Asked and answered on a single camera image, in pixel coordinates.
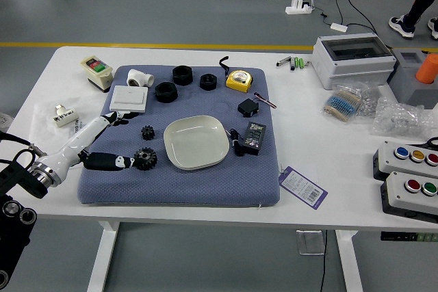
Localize big black hex nut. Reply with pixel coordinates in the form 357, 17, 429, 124
171, 65, 194, 85
154, 81, 178, 103

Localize table height control panel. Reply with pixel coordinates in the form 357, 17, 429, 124
380, 231, 438, 243

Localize blue-yellow-red button box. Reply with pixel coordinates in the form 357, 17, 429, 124
372, 140, 438, 183

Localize red-green button box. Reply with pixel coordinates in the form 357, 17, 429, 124
380, 171, 438, 224

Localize yellow tape measure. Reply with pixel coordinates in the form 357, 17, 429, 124
218, 55, 254, 94

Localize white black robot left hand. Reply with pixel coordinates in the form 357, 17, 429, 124
39, 110, 140, 188

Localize small black hex nut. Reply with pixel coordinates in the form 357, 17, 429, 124
199, 73, 218, 92

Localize orange cylinder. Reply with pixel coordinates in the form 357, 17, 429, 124
415, 53, 438, 85

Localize black hanging cable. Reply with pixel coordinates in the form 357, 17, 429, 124
318, 230, 328, 292

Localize beige red-green switch box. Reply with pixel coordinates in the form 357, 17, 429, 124
80, 55, 114, 94

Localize bubble wrap bag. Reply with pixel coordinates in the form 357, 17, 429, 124
370, 96, 436, 141

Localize big black gear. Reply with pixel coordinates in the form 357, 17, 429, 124
133, 146, 159, 172

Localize bag of screws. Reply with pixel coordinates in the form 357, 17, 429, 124
355, 81, 381, 125

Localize white power strip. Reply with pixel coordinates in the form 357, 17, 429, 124
285, 0, 314, 16

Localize black digital meter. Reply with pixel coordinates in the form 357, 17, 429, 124
242, 121, 268, 155

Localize white pipe tee fitting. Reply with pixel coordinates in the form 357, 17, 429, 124
126, 68, 155, 88

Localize black plug with cord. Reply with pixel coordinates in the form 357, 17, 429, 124
227, 128, 246, 157

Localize white table leg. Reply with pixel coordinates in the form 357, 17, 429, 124
87, 220, 120, 292
334, 229, 363, 292

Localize white wall switch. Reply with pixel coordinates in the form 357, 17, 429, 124
109, 85, 149, 114

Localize grey plastic block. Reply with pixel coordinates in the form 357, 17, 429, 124
387, 48, 438, 111

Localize black servo with wires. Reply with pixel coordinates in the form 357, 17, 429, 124
237, 92, 277, 118

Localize blue-grey padded mat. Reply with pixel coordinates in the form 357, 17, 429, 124
77, 64, 281, 208

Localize purple label tag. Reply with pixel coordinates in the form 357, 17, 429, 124
279, 165, 329, 211

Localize black scissors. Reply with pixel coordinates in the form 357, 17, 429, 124
409, 137, 438, 151

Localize small black gear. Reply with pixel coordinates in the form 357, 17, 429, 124
140, 124, 157, 141

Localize white labelled adapter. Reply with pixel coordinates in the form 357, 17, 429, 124
53, 103, 79, 129

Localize clear plastic bag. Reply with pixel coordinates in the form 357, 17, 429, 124
29, 101, 87, 144

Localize silver box under table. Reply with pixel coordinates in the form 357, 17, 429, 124
296, 230, 325, 256

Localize bag of resistors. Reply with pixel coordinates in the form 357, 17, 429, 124
320, 81, 370, 124

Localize white square plate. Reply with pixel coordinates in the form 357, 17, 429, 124
163, 114, 231, 170

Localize grey distribution box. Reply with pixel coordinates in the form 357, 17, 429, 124
311, 33, 398, 90

